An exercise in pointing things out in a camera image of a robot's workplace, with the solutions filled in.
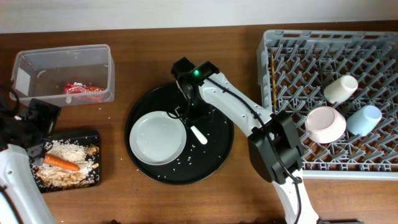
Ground orange carrot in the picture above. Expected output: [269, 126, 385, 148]
[44, 154, 80, 171]

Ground white tissue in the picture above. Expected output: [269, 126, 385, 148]
[65, 94, 72, 104]

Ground red snack wrapper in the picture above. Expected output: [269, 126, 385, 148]
[63, 82, 104, 103]

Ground white plastic fork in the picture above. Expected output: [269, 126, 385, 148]
[174, 106, 208, 145]

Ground brown mushroom piece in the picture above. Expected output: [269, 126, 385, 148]
[86, 145, 100, 156]

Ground wooden chopstick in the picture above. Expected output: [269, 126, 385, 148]
[271, 48, 277, 110]

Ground pink small bowl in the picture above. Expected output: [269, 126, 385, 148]
[305, 106, 346, 144]

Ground white cup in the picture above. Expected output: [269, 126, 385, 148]
[324, 75, 358, 104]

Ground light blue cup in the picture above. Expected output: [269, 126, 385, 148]
[346, 105, 382, 136]

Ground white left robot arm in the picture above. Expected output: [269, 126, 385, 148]
[1, 99, 61, 223]

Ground black rectangular waste tray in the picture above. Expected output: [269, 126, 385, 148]
[49, 130, 101, 187]

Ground grey dishwasher rack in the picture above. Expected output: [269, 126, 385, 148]
[257, 30, 397, 180]

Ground pile of rice scraps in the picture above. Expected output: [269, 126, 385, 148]
[31, 140, 100, 193]

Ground grey round plate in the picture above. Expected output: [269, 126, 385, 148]
[127, 111, 187, 166]

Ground clear plastic bin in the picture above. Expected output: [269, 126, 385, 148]
[11, 44, 115, 107]

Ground round black serving tray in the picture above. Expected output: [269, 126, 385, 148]
[124, 83, 234, 185]

